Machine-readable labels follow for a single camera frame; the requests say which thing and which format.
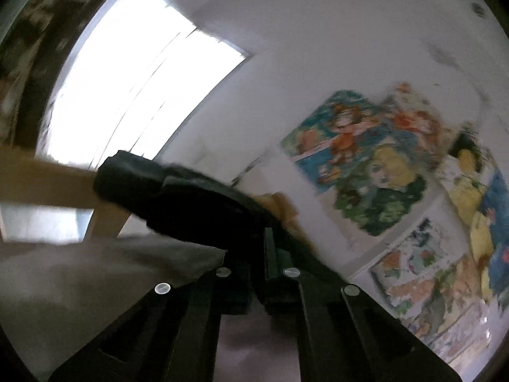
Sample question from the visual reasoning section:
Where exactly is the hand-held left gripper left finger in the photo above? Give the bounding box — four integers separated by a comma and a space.
48, 262, 250, 382

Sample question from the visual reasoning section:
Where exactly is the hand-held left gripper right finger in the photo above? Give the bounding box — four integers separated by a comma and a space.
263, 228, 463, 382

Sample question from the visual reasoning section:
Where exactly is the dark green jacket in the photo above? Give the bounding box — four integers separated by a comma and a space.
93, 150, 346, 287

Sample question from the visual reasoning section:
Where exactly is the bright window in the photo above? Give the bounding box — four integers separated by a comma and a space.
0, 0, 246, 244

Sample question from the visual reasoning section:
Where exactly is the dark patterned curtain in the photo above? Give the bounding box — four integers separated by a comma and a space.
0, 0, 112, 148

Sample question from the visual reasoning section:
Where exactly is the group of colourful wall posters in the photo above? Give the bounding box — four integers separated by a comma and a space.
280, 81, 509, 371

